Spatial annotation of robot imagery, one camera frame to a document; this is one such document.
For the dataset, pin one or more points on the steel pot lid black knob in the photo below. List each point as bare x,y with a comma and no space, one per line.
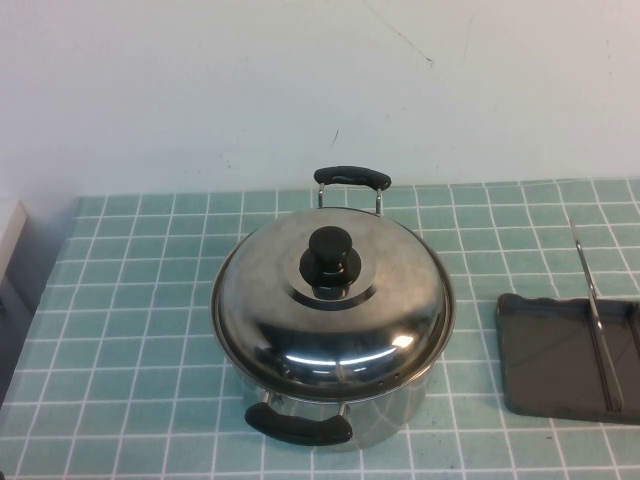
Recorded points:
260,300

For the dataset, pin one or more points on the stainless steel cooking pot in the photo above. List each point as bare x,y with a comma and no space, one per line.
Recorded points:
390,415

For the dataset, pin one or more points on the green tiled tablecloth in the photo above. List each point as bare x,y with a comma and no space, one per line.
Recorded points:
150,300

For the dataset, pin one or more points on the white beige side board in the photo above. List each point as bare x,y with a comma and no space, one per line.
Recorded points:
10,240

